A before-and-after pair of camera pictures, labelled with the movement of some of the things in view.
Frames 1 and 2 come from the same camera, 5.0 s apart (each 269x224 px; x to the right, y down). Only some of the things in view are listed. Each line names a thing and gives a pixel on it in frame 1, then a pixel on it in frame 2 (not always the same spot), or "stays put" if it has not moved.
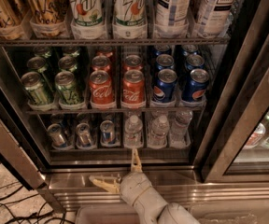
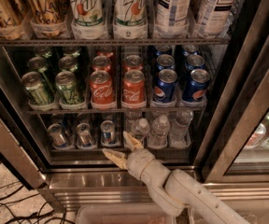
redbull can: [107, 133] stays put
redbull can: [57, 136] stays put
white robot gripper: [133, 184] to [137, 161]
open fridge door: [5, 132] stays put
